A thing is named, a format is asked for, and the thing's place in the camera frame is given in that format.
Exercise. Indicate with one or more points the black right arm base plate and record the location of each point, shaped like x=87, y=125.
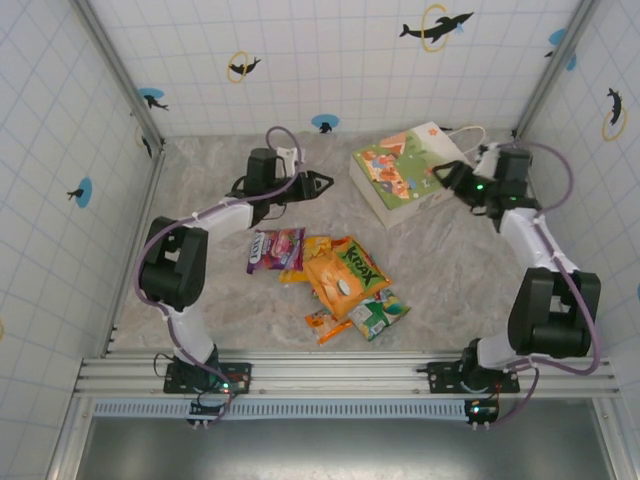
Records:
x=440, y=375

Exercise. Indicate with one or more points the orange Krax chips bag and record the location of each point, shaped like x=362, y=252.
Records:
x=330, y=287

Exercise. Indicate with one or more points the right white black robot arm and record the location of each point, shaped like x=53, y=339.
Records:
x=550, y=310

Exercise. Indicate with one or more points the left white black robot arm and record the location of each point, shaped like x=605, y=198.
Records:
x=175, y=265

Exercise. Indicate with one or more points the dolphin blue circle sticker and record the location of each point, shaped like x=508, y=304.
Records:
x=151, y=97
x=84, y=192
x=325, y=122
x=557, y=37

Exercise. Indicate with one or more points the yellow snack bag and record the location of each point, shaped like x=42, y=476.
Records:
x=316, y=245

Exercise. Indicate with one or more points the green snack packet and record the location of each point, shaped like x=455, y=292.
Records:
x=377, y=320

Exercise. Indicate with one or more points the small orange snack packet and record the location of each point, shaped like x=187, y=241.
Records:
x=325, y=327

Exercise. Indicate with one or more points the aluminium corner post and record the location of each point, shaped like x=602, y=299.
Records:
x=117, y=70
x=555, y=65

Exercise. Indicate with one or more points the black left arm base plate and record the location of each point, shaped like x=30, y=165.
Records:
x=240, y=372

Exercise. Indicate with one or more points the aluminium rail frame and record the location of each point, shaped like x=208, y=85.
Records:
x=330, y=372

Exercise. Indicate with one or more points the illustrated white paper bag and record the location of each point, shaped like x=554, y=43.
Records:
x=395, y=170

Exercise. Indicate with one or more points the aluminium side rail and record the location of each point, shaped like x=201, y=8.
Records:
x=140, y=240

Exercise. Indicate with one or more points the purple Fox's candy bag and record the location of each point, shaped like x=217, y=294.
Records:
x=275, y=250

